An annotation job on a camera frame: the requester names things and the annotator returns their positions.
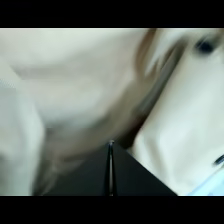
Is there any tan long-sleeved shirt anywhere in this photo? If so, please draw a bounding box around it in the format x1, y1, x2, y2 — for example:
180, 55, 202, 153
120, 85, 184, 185
0, 28, 224, 197

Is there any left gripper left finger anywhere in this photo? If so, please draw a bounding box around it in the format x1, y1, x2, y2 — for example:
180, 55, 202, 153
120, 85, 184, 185
44, 141, 112, 197

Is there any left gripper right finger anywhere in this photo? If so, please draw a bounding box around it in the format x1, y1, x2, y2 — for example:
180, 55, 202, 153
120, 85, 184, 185
111, 141, 178, 197

